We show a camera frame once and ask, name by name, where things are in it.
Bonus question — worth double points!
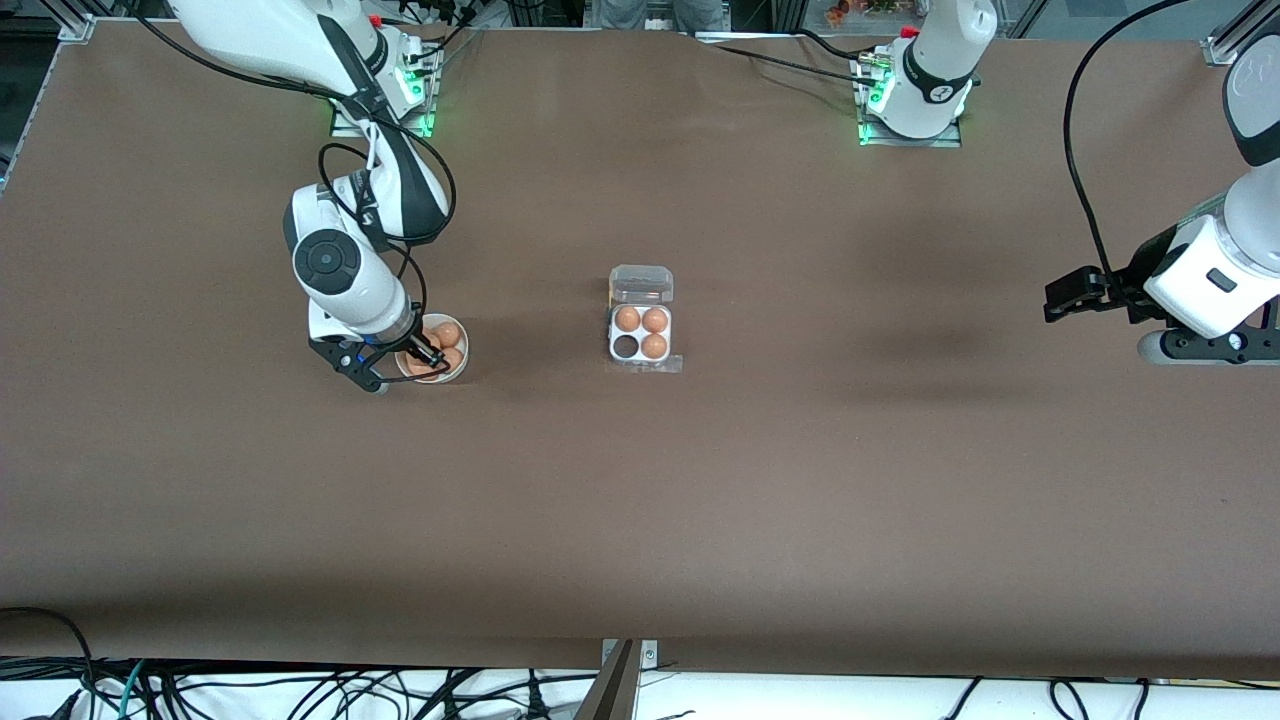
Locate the clear plastic egg carton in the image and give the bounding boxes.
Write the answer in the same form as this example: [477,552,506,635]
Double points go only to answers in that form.
[607,264,684,375]

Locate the white round bowl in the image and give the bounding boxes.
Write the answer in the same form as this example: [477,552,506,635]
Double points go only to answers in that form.
[395,313,469,384]

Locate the brown table cover sheet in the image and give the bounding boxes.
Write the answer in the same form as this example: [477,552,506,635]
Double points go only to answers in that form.
[0,18,1280,683]

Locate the colourful toy pile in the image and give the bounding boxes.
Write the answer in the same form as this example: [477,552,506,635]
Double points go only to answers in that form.
[822,0,936,29]

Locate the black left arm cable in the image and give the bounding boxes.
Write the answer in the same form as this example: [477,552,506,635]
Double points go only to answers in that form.
[1063,0,1191,286]

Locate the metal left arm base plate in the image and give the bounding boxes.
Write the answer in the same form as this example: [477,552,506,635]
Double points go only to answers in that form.
[855,50,966,149]

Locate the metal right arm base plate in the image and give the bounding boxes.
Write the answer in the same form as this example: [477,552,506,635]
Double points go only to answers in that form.
[330,40,441,139]

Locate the aluminium frame profile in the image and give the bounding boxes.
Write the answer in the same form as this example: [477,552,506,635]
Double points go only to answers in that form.
[40,0,131,43]
[1203,0,1263,67]

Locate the small metal bracket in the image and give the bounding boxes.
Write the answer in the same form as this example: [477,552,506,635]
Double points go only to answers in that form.
[600,639,659,673]

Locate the teal cable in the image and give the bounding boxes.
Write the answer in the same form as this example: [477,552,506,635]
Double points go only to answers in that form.
[118,658,151,720]

